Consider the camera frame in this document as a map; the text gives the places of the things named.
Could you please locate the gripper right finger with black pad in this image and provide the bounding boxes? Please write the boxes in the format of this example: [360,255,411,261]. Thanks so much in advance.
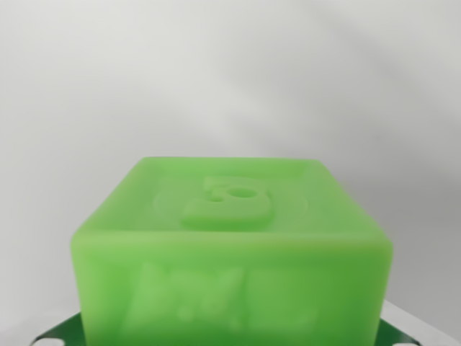
[377,316,421,346]

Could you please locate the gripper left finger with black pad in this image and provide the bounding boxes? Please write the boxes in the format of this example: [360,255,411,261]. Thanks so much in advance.
[32,311,86,346]

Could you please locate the green cube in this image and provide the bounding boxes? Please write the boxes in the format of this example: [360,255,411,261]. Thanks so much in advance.
[70,156,393,346]

